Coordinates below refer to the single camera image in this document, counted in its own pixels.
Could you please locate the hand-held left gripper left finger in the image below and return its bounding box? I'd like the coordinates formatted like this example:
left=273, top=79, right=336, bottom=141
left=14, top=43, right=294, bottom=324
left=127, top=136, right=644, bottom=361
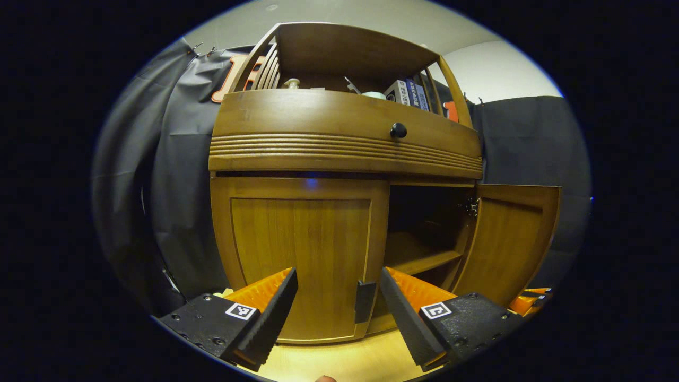
left=159, top=268, right=299, bottom=372

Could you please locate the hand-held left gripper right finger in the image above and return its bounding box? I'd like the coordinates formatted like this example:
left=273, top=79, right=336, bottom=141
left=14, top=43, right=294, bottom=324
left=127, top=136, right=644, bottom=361
left=379, top=267, right=523, bottom=372

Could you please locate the black door handle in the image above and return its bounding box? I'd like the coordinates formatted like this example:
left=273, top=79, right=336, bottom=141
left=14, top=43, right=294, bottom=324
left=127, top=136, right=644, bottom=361
left=354, top=280, right=376, bottom=324

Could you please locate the wooden shoe cabinet door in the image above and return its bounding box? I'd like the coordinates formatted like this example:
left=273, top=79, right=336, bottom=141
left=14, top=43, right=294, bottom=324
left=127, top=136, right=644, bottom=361
left=211, top=177, right=390, bottom=344
left=451, top=184, right=562, bottom=308

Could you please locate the wooden double-door shoe cabinet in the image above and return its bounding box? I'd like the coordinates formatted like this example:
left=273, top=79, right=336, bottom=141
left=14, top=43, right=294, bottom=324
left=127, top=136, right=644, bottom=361
left=208, top=22, right=563, bottom=344

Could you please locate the wooden cabinet inner shelf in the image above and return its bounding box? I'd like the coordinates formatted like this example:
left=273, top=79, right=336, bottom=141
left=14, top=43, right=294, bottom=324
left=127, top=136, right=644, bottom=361
left=385, top=232, right=463, bottom=275

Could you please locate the black backdrop cloth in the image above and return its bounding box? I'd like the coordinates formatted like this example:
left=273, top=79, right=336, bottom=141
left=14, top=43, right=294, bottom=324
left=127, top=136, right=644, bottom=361
left=91, top=38, right=592, bottom=314

